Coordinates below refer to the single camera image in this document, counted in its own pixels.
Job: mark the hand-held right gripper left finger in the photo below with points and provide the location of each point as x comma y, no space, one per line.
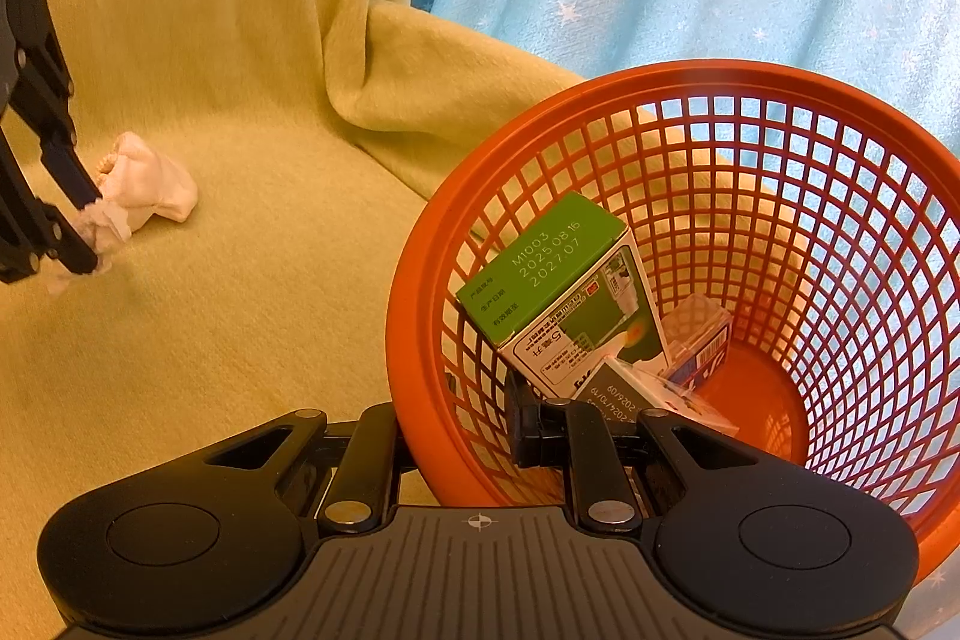
366,452

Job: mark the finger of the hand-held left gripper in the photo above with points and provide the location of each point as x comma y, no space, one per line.
52,100
52,235

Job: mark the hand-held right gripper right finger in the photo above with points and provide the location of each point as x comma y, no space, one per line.
523,430

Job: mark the small white and grey box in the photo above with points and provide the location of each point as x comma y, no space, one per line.
622,396

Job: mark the white tissue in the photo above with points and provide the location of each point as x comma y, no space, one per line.
154,183

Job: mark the orange mesh plastic basket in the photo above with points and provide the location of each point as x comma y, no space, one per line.
427,340

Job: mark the green and white carton box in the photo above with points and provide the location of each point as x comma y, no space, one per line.
547,272

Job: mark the clear plastic case blue label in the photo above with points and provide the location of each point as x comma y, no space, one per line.
701,329

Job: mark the yellow fleece blanket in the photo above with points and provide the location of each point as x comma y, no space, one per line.
247,272

